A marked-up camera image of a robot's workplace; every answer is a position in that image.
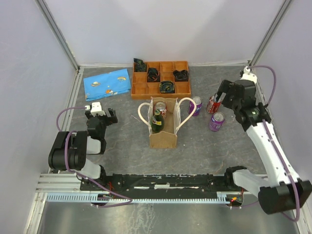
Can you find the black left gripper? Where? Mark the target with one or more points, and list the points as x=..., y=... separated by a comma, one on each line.
x=110, y=120

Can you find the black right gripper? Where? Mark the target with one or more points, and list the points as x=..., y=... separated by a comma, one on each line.
x=227, y=88

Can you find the red coke can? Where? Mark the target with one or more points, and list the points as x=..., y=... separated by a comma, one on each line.
x=213, y=104

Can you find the purple soda can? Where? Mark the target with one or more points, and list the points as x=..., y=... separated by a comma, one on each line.
x=216, y=121

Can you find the green glass bottle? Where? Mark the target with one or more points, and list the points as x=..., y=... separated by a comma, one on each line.
x=157, y=121

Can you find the red soda can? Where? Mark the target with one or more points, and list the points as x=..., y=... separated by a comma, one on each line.
x=162, y=107

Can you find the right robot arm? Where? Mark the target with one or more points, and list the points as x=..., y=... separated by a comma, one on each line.
x=283, y=190

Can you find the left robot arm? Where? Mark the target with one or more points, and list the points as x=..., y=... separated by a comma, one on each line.
x=69, y=151

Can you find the burlap canvas tote bag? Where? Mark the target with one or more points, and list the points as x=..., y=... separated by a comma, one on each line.
x=167, y=138

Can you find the blue space print cloth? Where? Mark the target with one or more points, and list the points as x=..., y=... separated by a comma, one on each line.
x=106, y=85

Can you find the dark rolled fabric right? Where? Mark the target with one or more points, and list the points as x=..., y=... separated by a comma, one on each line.
x=181, y=76

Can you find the dark rolled fabric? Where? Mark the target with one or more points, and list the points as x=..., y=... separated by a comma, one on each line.
x=167, y=87
x=181, y=76
x=139, y=65
x=153, y=75

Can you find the wooden compartment tray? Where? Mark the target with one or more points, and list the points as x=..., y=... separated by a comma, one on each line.
x=141, y=89

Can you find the dark rolled fabric top left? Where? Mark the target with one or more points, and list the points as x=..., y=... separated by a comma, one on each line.
x=139, y=65

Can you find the dark rolled fabric middle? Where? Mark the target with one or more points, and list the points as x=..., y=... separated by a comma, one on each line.
x=153, y=75

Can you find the dark rolled fabric bottom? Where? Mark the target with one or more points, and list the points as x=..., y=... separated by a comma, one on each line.
x=167, y=87

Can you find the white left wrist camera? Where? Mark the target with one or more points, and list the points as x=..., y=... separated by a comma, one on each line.
x=96, y=109

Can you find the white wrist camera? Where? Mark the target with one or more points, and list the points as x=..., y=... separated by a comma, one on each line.
x=96, y=109
x=247, y=74

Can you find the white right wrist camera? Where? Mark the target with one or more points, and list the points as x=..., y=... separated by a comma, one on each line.
x=247, y=74

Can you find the aluminium frame post right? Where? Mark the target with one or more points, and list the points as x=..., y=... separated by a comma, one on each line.
x=283, y=9

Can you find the aluminium frame post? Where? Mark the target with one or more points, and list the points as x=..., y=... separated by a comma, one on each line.
x=43, y=6
x=283, y=9

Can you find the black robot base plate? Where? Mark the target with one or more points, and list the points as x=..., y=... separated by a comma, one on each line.
x=162, y=186

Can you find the aluminium frame rail front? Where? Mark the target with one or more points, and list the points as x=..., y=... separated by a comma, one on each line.
x=69, y=183

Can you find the aluminium frame post left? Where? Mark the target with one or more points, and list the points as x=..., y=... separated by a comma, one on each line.
x=43, y=6

